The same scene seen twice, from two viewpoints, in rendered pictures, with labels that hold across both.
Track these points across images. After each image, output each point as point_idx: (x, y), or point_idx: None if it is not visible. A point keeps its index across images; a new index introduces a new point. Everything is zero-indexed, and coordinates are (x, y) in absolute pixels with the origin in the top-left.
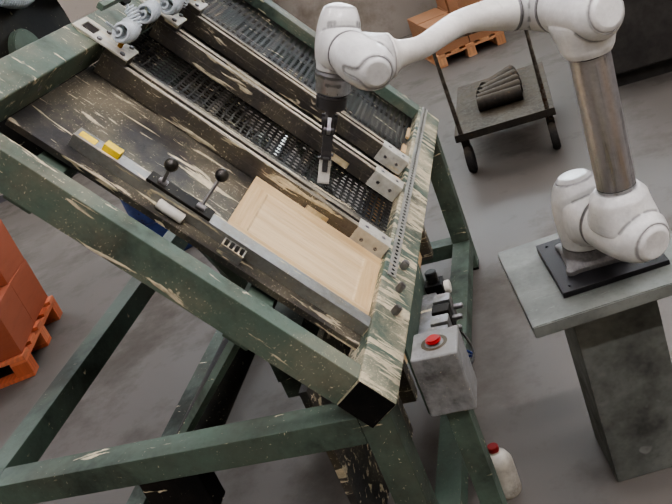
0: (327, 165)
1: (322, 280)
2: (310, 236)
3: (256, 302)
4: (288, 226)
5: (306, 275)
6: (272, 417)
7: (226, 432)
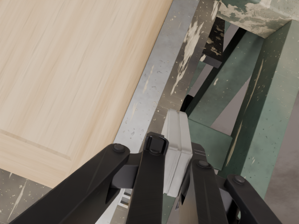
0: (206, 160)
1: (127, 36)
2: (20, 35)
3: (252, 170)
4: (14, 75)
5: (145, 70)
6: (214, 86)
7: (202, 116)
